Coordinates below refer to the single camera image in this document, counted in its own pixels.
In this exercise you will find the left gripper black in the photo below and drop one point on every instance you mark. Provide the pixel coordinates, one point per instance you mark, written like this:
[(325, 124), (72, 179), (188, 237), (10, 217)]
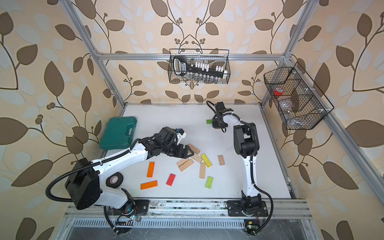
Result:
[(184, 155)]

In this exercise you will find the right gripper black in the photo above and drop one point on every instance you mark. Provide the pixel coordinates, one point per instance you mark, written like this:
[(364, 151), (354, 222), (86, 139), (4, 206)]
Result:
[(215, 126)]

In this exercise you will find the yellow block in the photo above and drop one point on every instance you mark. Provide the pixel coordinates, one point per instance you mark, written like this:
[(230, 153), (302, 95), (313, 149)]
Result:
[(206, 160)]

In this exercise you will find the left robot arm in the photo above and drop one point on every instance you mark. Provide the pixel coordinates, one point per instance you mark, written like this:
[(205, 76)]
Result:
[(98, 182)]

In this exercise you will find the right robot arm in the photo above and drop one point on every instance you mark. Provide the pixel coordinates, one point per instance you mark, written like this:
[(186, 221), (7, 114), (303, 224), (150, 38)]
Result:
[(246, 145)]

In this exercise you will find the wooden block pair upper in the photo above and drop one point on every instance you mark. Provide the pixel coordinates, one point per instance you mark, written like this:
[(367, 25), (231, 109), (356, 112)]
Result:
[(181, 162)]

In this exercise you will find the wooden block pair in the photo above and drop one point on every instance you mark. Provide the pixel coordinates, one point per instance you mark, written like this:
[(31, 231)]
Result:
[(181, 162), (186, 164)]

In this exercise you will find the wooden block pair lower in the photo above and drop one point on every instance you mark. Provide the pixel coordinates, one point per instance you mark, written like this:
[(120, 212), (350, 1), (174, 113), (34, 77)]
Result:
[(186, 164)]

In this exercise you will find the wooden block upright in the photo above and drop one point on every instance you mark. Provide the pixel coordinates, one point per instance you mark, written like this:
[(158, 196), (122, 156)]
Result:
[(202, 173)]

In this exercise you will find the red block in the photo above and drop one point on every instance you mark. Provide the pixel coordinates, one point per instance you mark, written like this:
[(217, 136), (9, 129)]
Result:
[(171, 179)]

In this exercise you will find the orange block upright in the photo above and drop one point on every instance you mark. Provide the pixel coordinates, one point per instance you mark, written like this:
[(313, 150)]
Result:
[(151, 169)]

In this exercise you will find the light green block lower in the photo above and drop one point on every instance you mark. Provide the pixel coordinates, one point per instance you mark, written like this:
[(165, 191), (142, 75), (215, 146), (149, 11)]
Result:
[(209, 182)]

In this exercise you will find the orange block lower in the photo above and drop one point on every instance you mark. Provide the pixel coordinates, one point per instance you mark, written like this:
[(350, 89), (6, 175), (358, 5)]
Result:
[(149, 185)]

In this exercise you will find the black socket holder tool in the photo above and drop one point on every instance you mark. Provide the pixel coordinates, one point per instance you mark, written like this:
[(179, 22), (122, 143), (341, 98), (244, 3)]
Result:
[(181, 67)]

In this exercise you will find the green plastic tool case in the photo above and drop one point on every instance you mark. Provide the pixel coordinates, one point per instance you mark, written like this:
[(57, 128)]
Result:
[(119, 133)]

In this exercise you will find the black tape roll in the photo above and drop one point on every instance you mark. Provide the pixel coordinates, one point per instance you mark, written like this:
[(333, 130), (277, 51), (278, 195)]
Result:
[(115, 180)]

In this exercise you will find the back wire basket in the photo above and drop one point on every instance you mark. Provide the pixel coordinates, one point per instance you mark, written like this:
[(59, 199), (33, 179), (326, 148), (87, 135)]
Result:
[(216, 57)]

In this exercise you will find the wire basket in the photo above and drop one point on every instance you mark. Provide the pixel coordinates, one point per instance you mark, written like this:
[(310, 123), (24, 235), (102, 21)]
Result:
[(216, 57), (303, 104)]

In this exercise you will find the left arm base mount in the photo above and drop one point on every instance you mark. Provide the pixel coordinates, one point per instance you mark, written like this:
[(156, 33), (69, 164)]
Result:
[(136, 207)]

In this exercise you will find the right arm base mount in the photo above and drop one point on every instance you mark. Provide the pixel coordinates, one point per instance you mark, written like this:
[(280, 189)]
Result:
[(238, 209)]

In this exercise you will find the right wire basket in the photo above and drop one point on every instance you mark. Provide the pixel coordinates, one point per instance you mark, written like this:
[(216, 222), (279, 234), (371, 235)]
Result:
[(303, 104)]

